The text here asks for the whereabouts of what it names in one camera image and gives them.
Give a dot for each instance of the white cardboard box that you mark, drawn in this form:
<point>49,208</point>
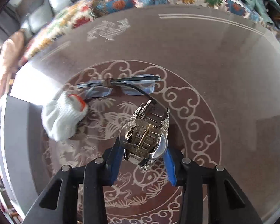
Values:
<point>21,133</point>

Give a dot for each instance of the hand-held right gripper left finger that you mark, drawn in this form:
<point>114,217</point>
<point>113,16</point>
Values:
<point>114,163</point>

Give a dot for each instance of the rhinestone hair claw clip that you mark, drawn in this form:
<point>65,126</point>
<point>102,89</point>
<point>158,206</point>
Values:
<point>142,130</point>

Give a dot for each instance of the rimless eyeglasses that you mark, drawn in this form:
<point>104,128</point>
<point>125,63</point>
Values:
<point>140,88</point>

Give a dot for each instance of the dark brown bag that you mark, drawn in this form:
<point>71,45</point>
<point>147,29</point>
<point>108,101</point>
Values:
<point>277,16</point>

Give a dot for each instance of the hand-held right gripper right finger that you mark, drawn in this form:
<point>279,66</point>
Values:
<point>170,168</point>

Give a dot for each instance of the white knit glove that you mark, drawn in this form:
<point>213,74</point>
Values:
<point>60,119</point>

